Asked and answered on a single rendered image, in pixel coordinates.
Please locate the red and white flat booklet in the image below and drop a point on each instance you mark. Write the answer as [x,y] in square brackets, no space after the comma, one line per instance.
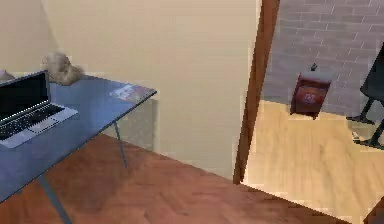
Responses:
[129,92]

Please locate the blue table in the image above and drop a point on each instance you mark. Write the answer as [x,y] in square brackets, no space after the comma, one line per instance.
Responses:
[86,113]

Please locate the dark red bedside cabinet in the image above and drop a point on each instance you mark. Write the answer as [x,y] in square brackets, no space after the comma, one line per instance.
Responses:
[310,95]

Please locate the small black object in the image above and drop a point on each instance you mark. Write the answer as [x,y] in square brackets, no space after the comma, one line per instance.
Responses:
[313,67]

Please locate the silver laptop with black screen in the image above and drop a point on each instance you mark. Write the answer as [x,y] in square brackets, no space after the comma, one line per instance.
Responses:
[23,110]

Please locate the dark brown furniture corner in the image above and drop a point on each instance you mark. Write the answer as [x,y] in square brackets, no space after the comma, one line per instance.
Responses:
[376,213]

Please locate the brown wooden door frame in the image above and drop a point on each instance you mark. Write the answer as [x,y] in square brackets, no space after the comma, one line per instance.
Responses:
[256,90]

